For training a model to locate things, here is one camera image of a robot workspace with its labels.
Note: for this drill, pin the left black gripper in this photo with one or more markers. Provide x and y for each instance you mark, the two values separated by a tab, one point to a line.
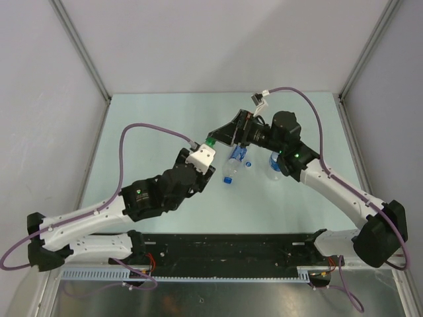
201	179

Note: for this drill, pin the right aluminium frame post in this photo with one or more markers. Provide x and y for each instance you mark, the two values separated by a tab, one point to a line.
370	46

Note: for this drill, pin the left aluminium frame post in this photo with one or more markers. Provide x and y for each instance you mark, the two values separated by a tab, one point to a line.
77	42

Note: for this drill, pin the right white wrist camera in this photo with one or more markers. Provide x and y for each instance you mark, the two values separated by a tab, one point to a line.
260	102

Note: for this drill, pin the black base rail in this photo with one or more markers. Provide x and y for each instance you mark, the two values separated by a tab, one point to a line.
245	256

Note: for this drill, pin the blue label bottle white cap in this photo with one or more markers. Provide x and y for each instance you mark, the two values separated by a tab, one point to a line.
274	172

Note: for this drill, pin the aluminium frame post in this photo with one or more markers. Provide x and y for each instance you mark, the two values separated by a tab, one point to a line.
77	42
370	46

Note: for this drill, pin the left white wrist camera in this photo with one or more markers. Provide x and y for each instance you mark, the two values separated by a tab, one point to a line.
202	158

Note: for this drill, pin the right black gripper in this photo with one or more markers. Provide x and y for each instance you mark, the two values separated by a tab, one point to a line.
236	131

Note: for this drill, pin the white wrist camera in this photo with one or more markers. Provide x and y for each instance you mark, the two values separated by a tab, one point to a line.
202	158
260	102

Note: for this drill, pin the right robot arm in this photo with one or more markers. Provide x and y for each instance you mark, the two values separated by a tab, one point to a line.
380	226

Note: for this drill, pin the green plastic bottle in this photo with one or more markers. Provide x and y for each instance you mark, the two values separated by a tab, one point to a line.
210	142

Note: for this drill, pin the clear bottle blue cap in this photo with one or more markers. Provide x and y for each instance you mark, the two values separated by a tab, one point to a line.
233	163

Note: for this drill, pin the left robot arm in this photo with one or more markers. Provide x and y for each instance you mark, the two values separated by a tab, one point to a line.
77	236

